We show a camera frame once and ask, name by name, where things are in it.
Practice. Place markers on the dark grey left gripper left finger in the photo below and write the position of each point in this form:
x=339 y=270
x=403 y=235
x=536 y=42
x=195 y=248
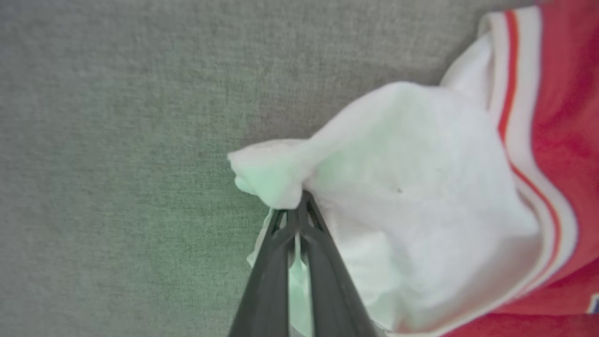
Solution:
x=269 y=290

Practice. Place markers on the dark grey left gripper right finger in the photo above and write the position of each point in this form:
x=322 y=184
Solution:
x=332 y=290

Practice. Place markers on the red and white basketball jersey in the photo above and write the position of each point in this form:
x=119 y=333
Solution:
x=421 y=187

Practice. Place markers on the grey fabric sofa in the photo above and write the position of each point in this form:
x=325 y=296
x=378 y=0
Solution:
x=117 y=164

